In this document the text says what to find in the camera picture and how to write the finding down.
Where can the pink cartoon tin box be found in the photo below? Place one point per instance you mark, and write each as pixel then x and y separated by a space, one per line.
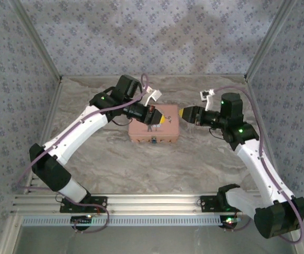
pixel 167 132

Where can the small blue silver padlock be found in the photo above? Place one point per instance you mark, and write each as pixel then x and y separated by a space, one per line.
pixel 154 140

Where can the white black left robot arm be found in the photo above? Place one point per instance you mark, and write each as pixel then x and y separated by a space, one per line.
pixel 75 135

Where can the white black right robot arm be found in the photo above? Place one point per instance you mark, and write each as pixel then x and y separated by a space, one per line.
pixel 260 169

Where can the small controller board with LED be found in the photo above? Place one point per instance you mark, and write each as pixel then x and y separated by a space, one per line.
pixel 229 220
pixel 80 219

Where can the aluminium frame post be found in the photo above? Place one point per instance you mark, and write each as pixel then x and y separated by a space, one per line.
pixel 269 39
pixel 38 39

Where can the long aluminium mounting rail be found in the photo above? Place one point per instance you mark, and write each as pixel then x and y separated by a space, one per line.
pixel 154 203

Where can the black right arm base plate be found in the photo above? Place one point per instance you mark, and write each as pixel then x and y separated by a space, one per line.
pixel 207 205

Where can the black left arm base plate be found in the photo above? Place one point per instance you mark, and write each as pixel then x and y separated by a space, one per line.
pixel 67 207

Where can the aluminium frame leg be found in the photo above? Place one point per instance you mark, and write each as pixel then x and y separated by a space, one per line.
pixel 301 248
pixel 9 232

